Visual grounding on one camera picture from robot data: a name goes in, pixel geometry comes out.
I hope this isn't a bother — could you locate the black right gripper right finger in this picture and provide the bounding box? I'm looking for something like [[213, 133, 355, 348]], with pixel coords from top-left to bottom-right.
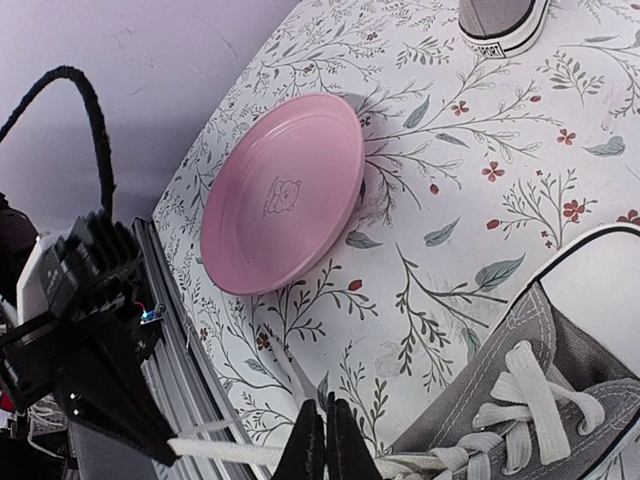
[[326, 396, 382, 480]]

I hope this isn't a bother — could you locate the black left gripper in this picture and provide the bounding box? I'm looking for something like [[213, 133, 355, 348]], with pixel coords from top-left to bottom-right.
[[1, 310, 178, 467]]

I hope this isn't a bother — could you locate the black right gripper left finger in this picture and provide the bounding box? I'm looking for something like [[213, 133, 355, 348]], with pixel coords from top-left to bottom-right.
[[274, 399, 325, 480]]

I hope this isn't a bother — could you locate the grey sneaker with red sole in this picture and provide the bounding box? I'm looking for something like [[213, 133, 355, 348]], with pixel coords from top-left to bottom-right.
[[458, 0, 551, 59]]

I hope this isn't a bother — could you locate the pink plastic plate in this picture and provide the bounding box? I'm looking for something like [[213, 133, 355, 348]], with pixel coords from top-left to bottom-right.
[[200, 93, 365, 296]]

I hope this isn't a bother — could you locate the floral patterned table mat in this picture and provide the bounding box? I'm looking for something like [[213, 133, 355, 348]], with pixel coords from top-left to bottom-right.
[[153, 1, 639, 457]]

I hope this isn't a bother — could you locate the aluminium front rail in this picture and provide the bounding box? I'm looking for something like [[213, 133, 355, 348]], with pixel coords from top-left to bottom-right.
[[60, 218, 271, 480]]

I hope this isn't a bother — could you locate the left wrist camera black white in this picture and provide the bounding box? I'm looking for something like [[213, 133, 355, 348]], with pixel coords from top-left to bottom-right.
[[12, 210, 142, 326]]

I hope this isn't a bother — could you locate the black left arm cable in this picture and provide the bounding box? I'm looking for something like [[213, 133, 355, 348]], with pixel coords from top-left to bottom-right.
[[0, 65, 116, 221]]

